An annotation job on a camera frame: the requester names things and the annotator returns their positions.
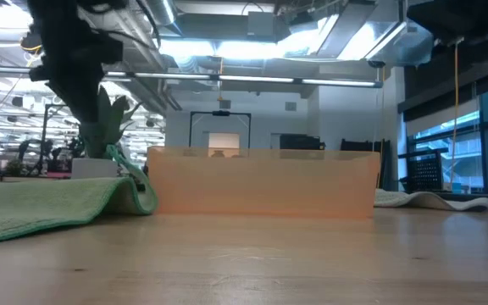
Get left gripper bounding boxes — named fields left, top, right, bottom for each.
left=26, top=0, right=129, bottom=124

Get green microfiber towel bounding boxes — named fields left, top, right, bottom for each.
left=0, top=143, right=159, bottom=247

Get grey waffle microfiber towel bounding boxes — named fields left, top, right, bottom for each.
left=374, top=188, right=488, bottom=213

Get background black robot station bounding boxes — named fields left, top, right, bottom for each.
left=17, top=103, right=75, bottom=177

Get snake plant in white pot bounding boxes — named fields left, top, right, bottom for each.
left=70, top=86, right=144, bottom=180

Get small green plant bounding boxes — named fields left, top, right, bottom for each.
left=4, top=158, right=27, bottom=177

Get long LED light bar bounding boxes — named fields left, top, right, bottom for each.
left=0, top=65, right=384, bottom=89

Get black equipment boxes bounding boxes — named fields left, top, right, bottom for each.
left=280, top=133, right=326, bottom=151

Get black leaning panels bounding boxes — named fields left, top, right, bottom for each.
left=340, top=138, right=391, bottom=190

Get black perforated cart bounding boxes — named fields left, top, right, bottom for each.
left=398, top=147, right=451, bottom=194

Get yellow ceiling cord reel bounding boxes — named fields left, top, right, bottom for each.
left=19, top=31, right=44, bottom=54

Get silver ceiling duct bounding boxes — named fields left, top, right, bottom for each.
left=144, top=0, right=181, bottom=37

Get background black rig frame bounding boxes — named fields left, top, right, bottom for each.
left=189, top=110, right=252, bottom=149

